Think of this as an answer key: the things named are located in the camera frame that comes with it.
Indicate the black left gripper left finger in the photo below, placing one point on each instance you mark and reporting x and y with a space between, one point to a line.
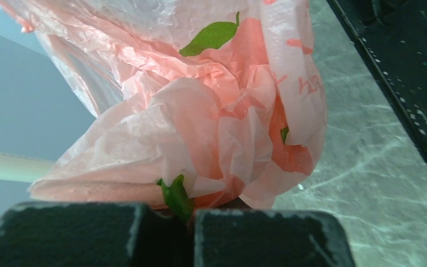
92 234

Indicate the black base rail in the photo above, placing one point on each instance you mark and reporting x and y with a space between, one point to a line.
391 38

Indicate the pink peach-print plastic bag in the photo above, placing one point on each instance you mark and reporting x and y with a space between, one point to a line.
223 93

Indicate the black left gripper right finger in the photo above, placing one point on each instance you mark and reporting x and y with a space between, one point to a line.
233 237

